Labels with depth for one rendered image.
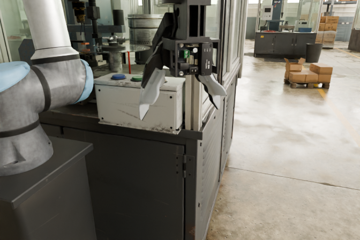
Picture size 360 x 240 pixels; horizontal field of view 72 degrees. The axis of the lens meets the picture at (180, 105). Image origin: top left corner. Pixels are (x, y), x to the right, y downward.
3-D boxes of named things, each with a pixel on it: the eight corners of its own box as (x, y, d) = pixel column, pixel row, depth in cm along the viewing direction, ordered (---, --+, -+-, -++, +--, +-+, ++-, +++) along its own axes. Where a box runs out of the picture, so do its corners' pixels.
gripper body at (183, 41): (173, 82, 36) (172, -10, 32) (156, 71, 43) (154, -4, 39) (219, 78, 38) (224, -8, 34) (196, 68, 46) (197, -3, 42)
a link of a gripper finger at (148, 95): (132, 122, 37) (165, 70, 36) (125, 109, 42) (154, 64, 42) (148, 130, 39) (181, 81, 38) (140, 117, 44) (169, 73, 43)
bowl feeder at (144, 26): (174, 61, 204) (174, 14, 193) (160, 67, 177) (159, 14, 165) (141, 59, 213) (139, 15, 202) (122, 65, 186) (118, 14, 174)
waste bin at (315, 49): (318, 61, 666) (321, 43, 651) (321, 64, 631) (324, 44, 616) (302, 60, 678) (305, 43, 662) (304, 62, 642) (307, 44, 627)
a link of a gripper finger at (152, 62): (135, 83, 40) (165, 37, 39) (133, 81, 41) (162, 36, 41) (158, 97, 42) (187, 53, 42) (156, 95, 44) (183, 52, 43)
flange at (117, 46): (124, 46, 121) (124, 40, 120) (128, 49, 111) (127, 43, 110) (100, 47, 117) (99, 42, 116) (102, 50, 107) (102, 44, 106)
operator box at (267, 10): (270, 32, 709) (272, 5, 686) (270, 32, 696) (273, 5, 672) (257, 31, 719) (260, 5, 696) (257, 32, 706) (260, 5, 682)
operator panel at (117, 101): (187, 121, 84) (188, 77, 79) (177, 135, 74) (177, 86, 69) (115, 112, 92) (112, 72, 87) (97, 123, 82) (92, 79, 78)
